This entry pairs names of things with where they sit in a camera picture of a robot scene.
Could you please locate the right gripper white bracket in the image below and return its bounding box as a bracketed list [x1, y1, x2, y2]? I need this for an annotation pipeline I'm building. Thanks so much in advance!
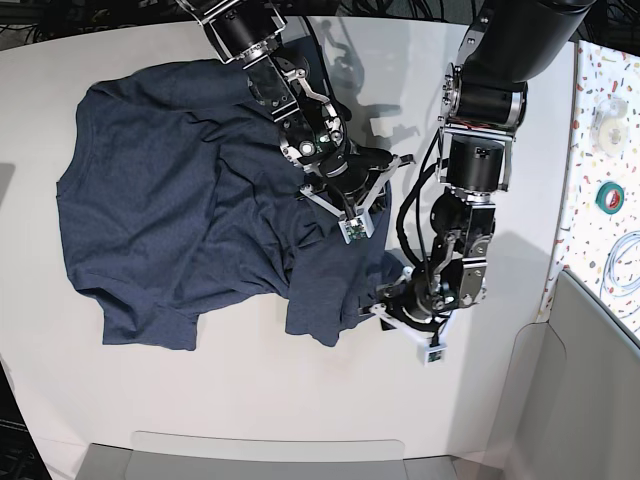
[299, 154, 415, 220]

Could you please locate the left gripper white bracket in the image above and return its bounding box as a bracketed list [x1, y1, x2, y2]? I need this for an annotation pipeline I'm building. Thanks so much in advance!
[357, 267, 459, 349]

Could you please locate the dark blue t-shirt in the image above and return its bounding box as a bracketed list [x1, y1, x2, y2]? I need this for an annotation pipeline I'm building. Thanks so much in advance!
[57, 59, 402, 350]

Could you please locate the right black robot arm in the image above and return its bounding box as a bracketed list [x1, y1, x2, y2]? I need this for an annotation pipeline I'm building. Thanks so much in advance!
[179, 1, 412, 225]

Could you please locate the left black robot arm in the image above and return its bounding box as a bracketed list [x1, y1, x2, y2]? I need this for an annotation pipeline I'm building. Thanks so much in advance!
[364, 1, 593, 362]

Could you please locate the grey chair at right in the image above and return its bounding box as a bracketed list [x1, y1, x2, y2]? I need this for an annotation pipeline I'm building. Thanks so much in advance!
[477, 271, 639, 479]

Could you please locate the grey chair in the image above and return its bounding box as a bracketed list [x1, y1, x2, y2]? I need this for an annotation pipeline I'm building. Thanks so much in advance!
[76, 431, 457, 479]
[477, 271, 639, 479]

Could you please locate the terrazzo patterned side table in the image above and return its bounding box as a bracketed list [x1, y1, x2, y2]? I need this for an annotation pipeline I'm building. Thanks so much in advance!
[538, 41, 639, 334]

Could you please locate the green tape roll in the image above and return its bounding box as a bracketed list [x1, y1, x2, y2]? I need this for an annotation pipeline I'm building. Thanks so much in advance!
[596, 181, 625, 215]

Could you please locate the clear tape roll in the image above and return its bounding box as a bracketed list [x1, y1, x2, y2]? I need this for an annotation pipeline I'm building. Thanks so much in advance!
[590, 97, 629, 157]

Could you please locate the grey chair at bottom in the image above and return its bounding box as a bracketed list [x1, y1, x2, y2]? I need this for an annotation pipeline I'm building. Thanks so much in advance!
[76, 431, 457, 479]

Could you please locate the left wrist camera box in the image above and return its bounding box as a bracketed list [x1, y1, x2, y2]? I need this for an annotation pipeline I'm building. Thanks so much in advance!
[417, 342, 447, 366]

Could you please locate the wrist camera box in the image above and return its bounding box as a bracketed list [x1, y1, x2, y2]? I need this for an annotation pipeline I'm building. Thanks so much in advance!
[417, 342, 447, 366]
[338, 212, 375, 244]

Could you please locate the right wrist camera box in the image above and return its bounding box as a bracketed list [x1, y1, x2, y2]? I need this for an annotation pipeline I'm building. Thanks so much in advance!
[338, 212, 375, 244]

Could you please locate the coiled white cable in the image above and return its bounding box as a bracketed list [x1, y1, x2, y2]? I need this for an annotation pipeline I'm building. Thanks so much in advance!
[598, 230, 640, 300]

